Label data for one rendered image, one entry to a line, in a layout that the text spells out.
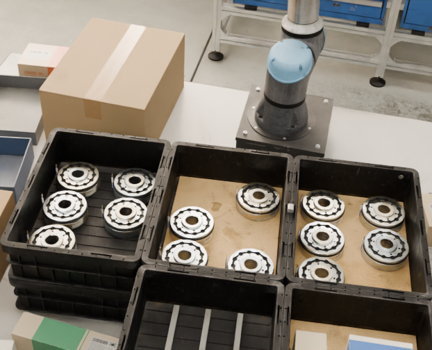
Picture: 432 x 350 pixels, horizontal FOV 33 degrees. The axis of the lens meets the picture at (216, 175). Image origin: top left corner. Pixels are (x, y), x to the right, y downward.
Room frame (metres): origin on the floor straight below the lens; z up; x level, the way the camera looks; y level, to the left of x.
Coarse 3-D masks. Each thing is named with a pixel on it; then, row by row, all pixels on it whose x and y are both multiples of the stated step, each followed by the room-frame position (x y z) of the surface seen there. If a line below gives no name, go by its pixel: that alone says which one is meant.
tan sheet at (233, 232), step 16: (176, 192) 1.29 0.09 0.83; (192, 192) 1.29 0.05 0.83; (208, 192) 1.30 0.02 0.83; (224, 192) 1.30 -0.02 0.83; (176, 208) 1.24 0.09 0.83; (208, 208) 1.24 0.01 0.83; (224, 208) 1.25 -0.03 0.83; (224, 224) 1.19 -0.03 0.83; (240, 224) 1.20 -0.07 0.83; (256, 224) 1.20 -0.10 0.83; (272, 224) 1.20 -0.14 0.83; (224, 240) 1.14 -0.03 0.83; (240, 240) 1.14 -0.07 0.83; (256, 240) 1.15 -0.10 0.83; (272, 240) 1.15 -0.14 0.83; (160, 256) 1.08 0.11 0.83; (208, 256) 1.09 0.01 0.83; (224, 256) 1.09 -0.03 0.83; (272, 256) 1.10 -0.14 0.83
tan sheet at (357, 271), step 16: (304, 192) 1.32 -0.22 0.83; (352, 208) 1.27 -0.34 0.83; (304, 224) 1.21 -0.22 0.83; (352, 224) 1.22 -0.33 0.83; (352, 240) 1.17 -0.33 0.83; (352, 256) 1.12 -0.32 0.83; (352, 272) 1.07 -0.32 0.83; (368, 272) 1.07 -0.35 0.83; (384, 272) 1.07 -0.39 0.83; (400, 272) 1.08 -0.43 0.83; (400, 288) 1.03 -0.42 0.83
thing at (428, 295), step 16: (304, 160) 1.33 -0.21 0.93; (320, 160) 1.33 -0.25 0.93; (336, 160) 1.33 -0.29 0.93; (416, 176) 1.29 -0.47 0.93; (416, 192) 1.24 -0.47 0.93; (416, 208) 1.19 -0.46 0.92; (288, 240) 1.06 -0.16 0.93; (288, 256) 1.02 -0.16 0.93; (288, 272) 0.97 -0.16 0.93; (352, 288) 0.94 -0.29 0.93; (368, 288) 0.94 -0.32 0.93; (384, 288) 0.95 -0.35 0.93
